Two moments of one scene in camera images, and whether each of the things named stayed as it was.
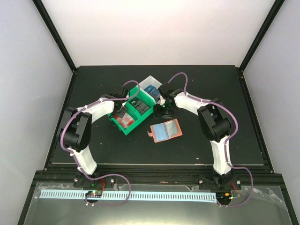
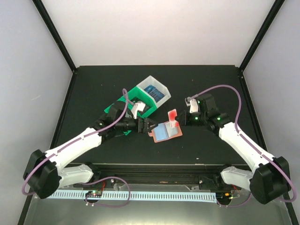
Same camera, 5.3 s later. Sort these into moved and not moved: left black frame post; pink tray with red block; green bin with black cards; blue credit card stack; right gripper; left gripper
Moved: left gripper; right gripper
Not moved: blue credit card stack; left black frame post; pink tray with red block; green bin with black cards
